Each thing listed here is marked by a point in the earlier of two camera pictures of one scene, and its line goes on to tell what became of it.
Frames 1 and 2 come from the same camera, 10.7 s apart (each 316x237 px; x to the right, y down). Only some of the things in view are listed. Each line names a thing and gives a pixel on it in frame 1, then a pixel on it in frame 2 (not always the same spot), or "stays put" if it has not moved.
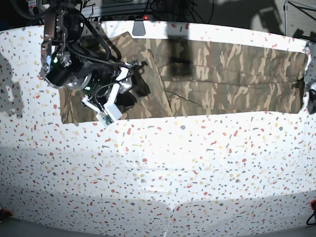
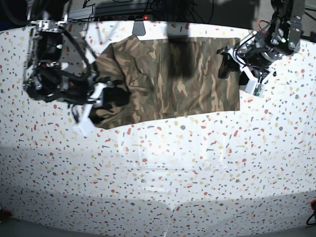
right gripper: (311, 101) → (230, 62)
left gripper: (107, 88) → (85, 94)
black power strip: (145, 17) stays put
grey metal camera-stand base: (138, 29) stays put
